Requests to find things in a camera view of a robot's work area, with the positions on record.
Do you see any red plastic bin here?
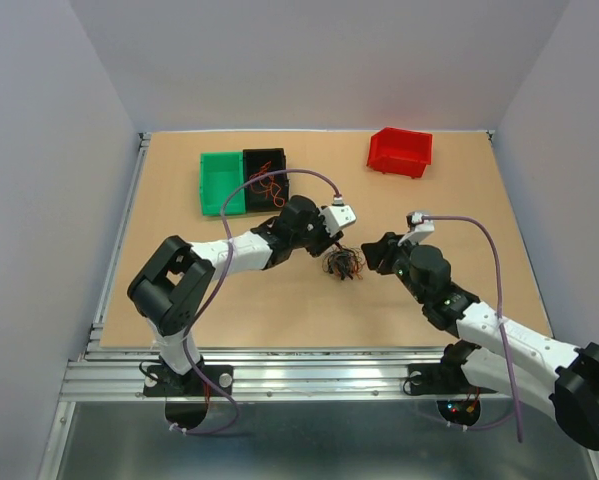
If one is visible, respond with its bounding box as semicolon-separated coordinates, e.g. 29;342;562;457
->
366;127;433;179

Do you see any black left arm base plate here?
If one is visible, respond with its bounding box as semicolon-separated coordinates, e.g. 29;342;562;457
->
139;361;234;398

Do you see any aluminium mounting rail frame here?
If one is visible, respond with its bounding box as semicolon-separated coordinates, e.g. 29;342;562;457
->
40;130;599;479

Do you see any grey thin cable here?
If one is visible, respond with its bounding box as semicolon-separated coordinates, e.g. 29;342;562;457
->
321;244;363;276

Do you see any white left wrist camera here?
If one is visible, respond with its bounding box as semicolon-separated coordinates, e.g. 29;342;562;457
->
320;196;357;237

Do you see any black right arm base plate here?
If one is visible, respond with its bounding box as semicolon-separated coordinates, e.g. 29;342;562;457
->
402;363;477;396

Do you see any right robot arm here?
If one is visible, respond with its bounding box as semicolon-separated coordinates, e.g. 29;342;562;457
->
361;232;599;451

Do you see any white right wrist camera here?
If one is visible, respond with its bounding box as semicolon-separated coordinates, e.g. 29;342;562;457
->
398;211;435;246

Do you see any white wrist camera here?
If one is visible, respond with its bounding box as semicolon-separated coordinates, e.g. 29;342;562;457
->
398;211;435;246
320;196;357;237

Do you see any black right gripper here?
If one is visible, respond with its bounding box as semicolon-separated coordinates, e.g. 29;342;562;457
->
360;231;427;304

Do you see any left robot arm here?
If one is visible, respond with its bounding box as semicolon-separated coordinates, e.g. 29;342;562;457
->
127;195;356;394

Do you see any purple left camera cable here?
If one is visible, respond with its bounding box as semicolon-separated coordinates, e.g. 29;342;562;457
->
167;168;343;437

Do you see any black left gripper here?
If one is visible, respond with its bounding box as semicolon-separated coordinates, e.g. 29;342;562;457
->
290;205;342;257

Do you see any green plastic bin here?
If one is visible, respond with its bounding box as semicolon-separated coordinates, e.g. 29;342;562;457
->
199;151;244;216

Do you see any black plastic bin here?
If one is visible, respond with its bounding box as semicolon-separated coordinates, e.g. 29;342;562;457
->
243;148;289;213

